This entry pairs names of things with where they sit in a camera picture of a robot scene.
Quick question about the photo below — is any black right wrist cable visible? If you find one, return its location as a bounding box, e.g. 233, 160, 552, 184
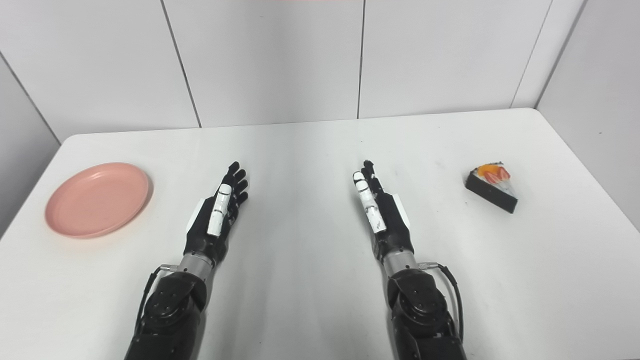
419, 261, 465, 344

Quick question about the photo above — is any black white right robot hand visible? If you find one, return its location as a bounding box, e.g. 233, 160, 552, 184
352, 160, 416, 264

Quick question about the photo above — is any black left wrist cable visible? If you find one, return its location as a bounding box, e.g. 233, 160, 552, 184
134, 264, 179, 333

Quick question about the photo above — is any pink round plate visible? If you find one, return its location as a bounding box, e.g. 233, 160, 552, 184
44, 162, 152, 239

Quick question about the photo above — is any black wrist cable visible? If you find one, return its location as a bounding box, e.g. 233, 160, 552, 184
419, 261, 465, 344
134, 264, 179, 333

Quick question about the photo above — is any chocolate fruit cake slice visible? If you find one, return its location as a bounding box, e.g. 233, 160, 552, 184
465, 161, 519, 214

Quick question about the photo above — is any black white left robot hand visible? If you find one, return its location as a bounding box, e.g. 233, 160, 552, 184
183, 161, 250, 266

